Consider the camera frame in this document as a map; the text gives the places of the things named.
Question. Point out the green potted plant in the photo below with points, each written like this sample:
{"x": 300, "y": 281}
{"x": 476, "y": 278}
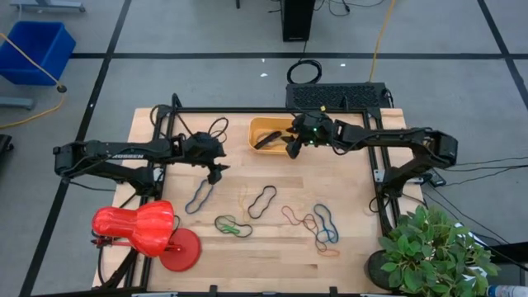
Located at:
{"x": 433, "y": 247}

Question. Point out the yellow plastic bin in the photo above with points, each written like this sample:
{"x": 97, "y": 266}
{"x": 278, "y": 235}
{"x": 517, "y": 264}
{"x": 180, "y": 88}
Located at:
{"x": 264, "y": 123}

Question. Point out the red rubber band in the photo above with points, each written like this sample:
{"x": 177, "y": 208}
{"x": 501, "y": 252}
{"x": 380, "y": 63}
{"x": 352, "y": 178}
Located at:
{"x": 295, "y": 220}

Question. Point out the red desk lamp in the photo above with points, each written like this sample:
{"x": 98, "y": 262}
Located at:
{"x": 140, "y": 227}

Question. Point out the black rubber band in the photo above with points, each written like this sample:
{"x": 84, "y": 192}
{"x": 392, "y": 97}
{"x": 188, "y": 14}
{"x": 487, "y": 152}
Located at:
{"x": 268, "y": 139}
{"x": 249, "y": 232}
{"x": 250, "y": 211}

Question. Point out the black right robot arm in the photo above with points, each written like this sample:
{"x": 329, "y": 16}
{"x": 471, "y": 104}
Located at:
{"x": 392, "y": 138}

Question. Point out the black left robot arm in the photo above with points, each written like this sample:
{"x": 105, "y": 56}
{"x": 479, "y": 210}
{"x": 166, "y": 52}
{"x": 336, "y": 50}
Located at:
{"x": 123, "y": 150}

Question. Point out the clear plastic bottle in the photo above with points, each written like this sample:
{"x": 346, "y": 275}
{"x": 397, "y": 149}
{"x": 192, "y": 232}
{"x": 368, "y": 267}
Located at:
{"x": 509, "y": 291}

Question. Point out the olive green rubber band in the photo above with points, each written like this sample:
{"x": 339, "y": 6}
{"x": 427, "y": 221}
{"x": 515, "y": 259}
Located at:
{"x": 216, "y": 222}

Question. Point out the brown rubber band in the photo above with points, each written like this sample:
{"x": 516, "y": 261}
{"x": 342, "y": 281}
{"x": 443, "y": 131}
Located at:
{"x": 319, "y": 244}

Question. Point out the white metal bracket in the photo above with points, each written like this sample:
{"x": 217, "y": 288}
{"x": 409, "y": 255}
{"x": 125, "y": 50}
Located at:
{"x": 379, "y": 175}

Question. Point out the black perforated metal case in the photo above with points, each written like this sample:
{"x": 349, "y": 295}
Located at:
{"x": 330, "y": 95}

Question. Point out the grey metal furniture base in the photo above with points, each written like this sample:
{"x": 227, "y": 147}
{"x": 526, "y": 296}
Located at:
{"x": 49, "y": 6}

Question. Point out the orange rubber band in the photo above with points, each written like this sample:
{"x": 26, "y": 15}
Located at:
{"x": 328, "y": 255}

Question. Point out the blue plastic floor bin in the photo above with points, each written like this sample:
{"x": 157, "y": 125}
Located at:
{"x": 37, "y": 51}

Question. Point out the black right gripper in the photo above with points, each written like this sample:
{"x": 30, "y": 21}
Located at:
{"x": 313, "y": 130}

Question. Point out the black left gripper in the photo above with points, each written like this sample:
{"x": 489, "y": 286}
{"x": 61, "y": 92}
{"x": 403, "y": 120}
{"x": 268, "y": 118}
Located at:
{"x": 204, "y": 148}

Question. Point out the black computer tower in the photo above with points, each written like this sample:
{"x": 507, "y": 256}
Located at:
{"x": 297, "y": 20}

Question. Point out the dark blue rubber band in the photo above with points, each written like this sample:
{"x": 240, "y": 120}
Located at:
{"x": 187, "y": 208}

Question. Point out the black round floor weight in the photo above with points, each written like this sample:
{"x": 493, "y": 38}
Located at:
{"x": 62, "y": 88}

